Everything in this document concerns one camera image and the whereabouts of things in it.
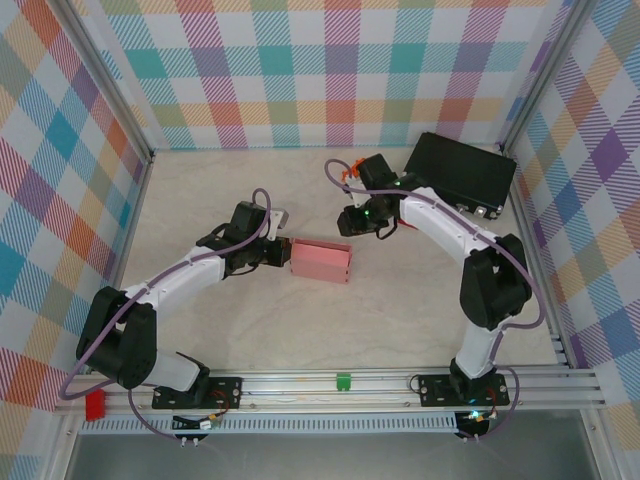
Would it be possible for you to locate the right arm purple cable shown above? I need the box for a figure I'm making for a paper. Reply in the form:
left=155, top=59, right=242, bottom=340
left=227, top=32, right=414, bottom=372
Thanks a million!
left=324, top=158, right=546, bottom=441

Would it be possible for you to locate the aluminium mounting rail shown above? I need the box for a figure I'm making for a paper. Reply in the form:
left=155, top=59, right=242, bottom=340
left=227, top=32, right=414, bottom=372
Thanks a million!
left=53, top=367, right=609, bottom=416

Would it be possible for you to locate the aluminium side bar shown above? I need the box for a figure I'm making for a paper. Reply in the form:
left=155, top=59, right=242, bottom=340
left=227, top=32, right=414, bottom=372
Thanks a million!
left=502, top=147, right=576, bottom=371
left=87, top=152, right=155, bottom=376

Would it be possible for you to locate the right aluminium frame post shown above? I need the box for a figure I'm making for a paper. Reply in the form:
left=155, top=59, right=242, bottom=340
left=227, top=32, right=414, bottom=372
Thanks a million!
left=499, top=0, right=594, bottom=156

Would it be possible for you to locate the grey slotted cable duct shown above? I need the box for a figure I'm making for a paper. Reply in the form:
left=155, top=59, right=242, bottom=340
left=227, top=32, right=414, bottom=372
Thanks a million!
left=79, top=412, right=459, bottom=435

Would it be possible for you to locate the red block on rail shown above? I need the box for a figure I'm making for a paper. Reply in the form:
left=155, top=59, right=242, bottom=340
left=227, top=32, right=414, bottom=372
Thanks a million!
left=84, top=387, right=108, bottom=422

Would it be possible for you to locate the left aluminium frame post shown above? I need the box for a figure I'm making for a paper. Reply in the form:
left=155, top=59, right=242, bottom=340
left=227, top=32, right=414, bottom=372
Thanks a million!
left=59, top=0, right=155, bottom=166

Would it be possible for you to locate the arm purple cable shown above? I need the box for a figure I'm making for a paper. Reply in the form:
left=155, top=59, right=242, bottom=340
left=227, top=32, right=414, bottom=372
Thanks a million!
left=58, top=187, right=274, bottom=441
left=324, top=158, right=546, bottom=441

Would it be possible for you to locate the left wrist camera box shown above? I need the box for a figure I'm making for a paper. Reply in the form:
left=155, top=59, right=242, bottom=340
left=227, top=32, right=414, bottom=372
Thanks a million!
left=267, top=209, right=291, bottom=239

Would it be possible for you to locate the orange plastic toy piece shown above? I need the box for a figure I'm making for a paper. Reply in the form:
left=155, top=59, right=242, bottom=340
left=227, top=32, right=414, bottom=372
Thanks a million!
left=339, top=158, right=364, bottom=184

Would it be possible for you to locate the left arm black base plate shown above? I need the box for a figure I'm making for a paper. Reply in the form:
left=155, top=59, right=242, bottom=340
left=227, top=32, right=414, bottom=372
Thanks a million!
left=151, top=375, right=244, bottom=411

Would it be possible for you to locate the pink paper box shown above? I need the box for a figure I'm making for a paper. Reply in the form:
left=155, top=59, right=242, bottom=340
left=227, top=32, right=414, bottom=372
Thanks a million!
left=289, top=237, right=354, bottom=286

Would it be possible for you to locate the aluminium frame post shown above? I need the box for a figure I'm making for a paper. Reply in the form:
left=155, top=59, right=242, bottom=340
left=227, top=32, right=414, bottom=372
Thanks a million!
left=59, top=0, right=155, bottom=166
left=499, top=0, right=594, bottom=156

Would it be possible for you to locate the right aluminium side bar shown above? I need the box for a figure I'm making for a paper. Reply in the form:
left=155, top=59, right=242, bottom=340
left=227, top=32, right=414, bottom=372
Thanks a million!
left=502, top=147, right=576, bottom=371

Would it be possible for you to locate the left aluminium side bar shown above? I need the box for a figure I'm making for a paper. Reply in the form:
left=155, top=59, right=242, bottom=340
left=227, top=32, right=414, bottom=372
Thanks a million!
left=87, top=152, right=155, bottom=376

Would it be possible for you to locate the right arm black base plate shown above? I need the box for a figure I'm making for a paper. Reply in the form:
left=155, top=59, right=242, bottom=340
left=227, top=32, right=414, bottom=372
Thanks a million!
left=416, top=372, right=511, bottom=408

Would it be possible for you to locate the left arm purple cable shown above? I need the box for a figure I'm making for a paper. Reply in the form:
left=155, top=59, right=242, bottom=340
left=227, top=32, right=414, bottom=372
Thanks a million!
left=58, top=187, right=274, bottom=441

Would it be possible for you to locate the black hard case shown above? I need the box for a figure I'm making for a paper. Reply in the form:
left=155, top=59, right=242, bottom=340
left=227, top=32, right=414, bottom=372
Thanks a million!
left=402, top=131, right=518, bottom=221

